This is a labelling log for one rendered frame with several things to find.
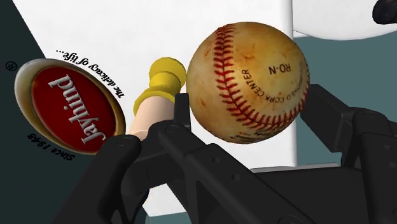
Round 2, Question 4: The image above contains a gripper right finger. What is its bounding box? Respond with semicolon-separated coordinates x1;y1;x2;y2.
300;83;397;224

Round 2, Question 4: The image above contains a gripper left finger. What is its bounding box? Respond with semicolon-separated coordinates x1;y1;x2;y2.
52;92;315;224

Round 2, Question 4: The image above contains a worn red-stitched baseball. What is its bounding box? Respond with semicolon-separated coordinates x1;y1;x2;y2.
186;21;311;145

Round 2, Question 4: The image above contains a yellow and beige toy piece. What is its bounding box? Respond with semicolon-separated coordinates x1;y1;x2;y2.
129;57;188;141

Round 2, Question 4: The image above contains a white box with red oval label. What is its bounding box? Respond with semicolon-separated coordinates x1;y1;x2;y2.
0;0;298;224

